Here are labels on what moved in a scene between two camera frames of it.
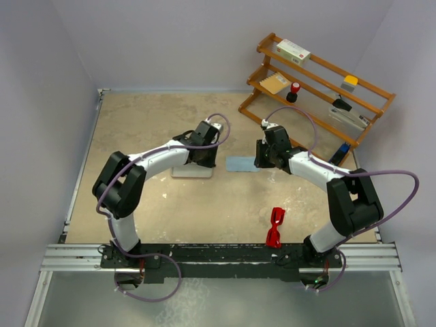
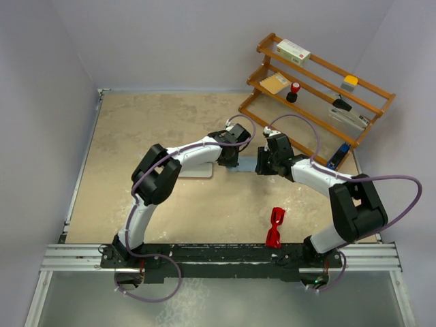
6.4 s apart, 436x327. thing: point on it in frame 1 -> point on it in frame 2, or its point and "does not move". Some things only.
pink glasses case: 191,170 does not move
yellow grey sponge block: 349,83 does not move
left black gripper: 211,162 -> 234,163
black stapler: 339,103 does not move
